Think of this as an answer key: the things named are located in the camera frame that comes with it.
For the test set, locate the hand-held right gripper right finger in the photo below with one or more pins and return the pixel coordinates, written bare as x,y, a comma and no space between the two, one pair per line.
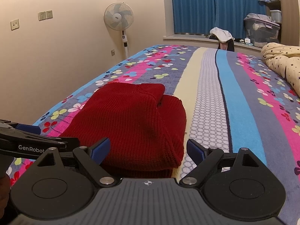
195,151

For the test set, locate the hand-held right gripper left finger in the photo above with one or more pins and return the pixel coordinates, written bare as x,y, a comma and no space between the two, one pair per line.
101,150

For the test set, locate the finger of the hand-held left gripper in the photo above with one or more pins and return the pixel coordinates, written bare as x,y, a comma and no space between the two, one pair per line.
29,129

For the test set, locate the red knit sweater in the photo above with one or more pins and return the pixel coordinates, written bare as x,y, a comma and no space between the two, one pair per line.
131,121

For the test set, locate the dark chair with clothes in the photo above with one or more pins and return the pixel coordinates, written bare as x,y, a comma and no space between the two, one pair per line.
228,45

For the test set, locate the grey clothes pile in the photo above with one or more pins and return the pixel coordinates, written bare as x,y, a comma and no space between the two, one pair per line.
256,16

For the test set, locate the floral striped bed blanket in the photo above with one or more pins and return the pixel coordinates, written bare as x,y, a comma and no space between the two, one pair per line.
234,103

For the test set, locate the white cloth pile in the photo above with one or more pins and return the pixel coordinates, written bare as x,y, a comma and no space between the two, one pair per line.
221,34

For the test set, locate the cream star-print quilt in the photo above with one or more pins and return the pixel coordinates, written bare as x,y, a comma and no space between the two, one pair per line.
286,61

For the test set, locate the white standing fan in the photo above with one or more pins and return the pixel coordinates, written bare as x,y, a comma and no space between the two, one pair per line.
118,16

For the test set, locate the clear plastic storage box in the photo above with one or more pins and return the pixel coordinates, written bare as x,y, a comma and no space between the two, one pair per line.
262,34

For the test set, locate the blue curtain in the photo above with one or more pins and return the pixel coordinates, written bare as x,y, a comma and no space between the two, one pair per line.
211,7

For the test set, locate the small clear storage box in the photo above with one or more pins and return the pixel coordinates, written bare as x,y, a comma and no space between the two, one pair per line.
275,16

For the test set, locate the wooden shelf unit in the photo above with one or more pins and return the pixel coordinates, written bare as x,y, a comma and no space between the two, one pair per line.
289,11

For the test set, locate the beige wall switch plate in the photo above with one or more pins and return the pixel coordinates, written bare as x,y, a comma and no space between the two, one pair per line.
14,24

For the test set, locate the beige wall socket plate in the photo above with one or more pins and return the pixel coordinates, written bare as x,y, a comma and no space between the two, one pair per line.
42,16
49,14

